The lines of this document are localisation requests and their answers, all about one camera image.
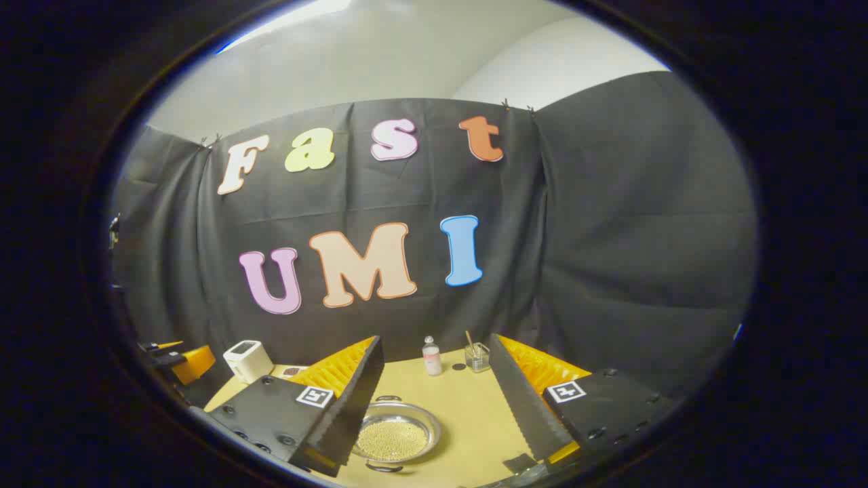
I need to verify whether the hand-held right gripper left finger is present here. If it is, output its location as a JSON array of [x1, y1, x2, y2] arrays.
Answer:
[[203, 335, 385, 477]]

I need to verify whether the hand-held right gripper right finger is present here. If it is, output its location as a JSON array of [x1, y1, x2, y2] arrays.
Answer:
[[488, 333, 679, 465]]

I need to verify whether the steel pot with black handles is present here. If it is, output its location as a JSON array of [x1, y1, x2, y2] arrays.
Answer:
[[349, 395, 443, 473]]

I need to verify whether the white toaster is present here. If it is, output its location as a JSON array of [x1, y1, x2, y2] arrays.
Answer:
[[222, 340, 275, 384]]

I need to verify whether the pile of yellow soybeans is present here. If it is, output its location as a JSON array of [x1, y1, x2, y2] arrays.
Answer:
[[357, 420, 429, 463]]

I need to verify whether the clear bottle with pink label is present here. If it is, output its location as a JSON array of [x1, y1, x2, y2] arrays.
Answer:
[[422, 335, 443, 377]]

